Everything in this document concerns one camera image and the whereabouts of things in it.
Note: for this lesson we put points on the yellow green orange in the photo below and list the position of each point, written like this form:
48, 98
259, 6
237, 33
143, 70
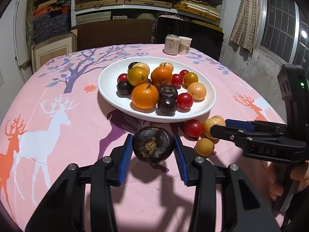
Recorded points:
137, 76

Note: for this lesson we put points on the brick patterned curtain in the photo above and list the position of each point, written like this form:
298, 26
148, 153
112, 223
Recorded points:
246, 17

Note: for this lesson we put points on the small yellow fruit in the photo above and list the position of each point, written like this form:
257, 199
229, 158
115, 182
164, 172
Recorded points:
204, 147

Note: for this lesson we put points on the white door panel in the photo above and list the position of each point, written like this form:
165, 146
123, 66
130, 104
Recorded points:
20, 41

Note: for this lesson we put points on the dark purple fruit with calyx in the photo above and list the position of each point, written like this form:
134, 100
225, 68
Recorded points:
159, 137
167, 91

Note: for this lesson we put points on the stack of dark patterned boxes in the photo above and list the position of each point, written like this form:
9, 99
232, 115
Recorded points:
50, 26

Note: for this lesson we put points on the brown chair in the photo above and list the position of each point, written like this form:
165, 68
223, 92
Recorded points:
113, 33

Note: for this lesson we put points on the red cherry tomato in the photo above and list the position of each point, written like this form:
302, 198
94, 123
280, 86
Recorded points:
177, 80
184, 72
184, 100
122, 77
193, 128

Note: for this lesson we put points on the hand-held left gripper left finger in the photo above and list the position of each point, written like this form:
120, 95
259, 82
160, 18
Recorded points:
124, 164

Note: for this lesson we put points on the black chair back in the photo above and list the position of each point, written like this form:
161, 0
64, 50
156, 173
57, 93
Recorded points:
200, 36

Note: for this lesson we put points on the beige drink can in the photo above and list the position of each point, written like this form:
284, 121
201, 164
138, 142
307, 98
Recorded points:
171, 44

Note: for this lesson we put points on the dark purple plum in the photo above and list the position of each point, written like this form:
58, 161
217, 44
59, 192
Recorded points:
124, 87
132, 65
166, 104

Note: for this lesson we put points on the bright orange tangerine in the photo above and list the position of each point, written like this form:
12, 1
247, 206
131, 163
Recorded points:
161, 75
144, 96

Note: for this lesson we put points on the pale orange round fruit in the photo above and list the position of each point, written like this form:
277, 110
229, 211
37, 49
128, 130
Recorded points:
196, 91

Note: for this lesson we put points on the white plate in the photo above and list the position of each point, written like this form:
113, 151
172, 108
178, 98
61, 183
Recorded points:
108, 87

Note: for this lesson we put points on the metal shelf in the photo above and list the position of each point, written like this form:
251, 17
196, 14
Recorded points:
73, 4

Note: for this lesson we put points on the framed picture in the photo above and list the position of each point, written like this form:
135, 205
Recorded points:
53, 50

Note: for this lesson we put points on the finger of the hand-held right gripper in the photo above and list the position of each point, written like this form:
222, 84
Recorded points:
224, 133
239, 124

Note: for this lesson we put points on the white paper cup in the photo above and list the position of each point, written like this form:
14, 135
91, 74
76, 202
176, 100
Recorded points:
184, 45

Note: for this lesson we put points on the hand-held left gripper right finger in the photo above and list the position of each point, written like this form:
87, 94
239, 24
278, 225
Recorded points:
181, 166

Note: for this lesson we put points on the pink printed tablecloth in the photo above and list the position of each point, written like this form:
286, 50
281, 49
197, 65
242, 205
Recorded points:
60, 149

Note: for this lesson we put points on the window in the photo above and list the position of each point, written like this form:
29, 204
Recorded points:
280, 21

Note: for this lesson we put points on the person's right hand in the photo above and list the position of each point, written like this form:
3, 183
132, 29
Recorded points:
275, 188

